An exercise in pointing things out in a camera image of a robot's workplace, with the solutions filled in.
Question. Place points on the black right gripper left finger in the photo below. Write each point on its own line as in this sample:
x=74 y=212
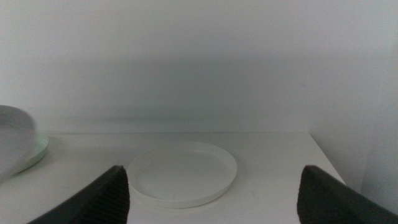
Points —
x=105 y=199

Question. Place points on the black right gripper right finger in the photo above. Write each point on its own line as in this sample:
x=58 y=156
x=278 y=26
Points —
x=326 y=202

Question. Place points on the pale green shallow bowl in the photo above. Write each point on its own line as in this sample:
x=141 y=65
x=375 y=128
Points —
x=42 y=149

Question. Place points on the white shallow bowl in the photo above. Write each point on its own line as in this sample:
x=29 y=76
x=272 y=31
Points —
x=186 y=174

